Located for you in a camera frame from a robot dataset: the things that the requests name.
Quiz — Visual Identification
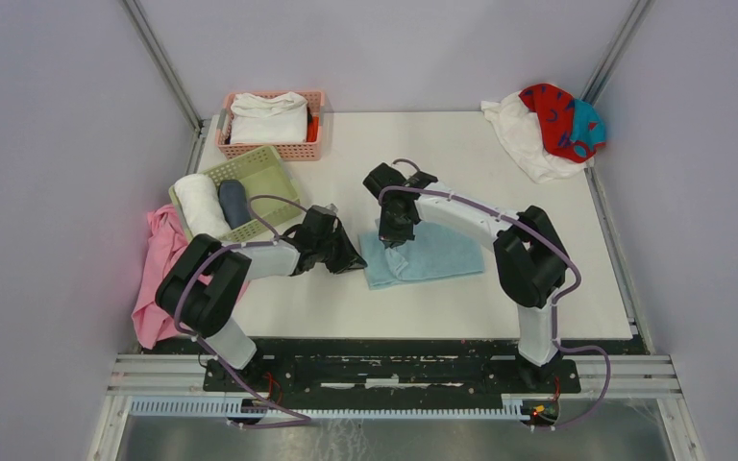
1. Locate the green plastic basket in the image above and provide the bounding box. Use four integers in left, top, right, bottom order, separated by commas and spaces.
168, 146, 302, 242

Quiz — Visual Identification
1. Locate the white crumpled towel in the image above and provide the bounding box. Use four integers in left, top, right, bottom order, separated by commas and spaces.
480, 92, 587, 184

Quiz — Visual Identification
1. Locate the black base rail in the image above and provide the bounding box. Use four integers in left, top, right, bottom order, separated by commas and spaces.
239, 338, 581, 410

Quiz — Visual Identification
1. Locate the rolled white towel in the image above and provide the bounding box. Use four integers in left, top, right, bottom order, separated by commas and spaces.
174, 174, 232, 237

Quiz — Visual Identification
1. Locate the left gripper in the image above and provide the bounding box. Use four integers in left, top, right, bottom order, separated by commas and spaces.
315, 225, 367, 274

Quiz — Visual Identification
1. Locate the white cable duct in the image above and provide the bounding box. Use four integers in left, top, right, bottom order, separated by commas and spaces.
129, 396, 529, 422

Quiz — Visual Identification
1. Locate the pink towel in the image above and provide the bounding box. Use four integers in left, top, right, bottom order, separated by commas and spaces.
131, 203, 249, 352

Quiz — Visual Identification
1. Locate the red and teal patterned towel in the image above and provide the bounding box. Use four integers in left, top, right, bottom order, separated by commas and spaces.
518, 83, 607, 163

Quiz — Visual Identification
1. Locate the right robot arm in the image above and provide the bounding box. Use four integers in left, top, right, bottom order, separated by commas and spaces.
363, 163, 575, 392

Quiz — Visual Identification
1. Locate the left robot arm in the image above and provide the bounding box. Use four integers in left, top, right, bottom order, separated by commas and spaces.
155, 206, 368, 391

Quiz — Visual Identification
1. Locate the folded white towel in basket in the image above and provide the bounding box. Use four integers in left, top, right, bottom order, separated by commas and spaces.
230, 92, 308, 144

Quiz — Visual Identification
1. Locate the light blue towel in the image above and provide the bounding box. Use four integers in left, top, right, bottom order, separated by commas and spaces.
358, 222, 485, 290

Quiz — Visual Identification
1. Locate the pink plastic basket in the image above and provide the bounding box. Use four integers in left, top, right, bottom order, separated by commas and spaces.
215, 90, 326, 161

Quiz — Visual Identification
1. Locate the rolled dark blue towel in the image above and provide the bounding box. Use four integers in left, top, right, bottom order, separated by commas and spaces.
218, 180, 252, 230

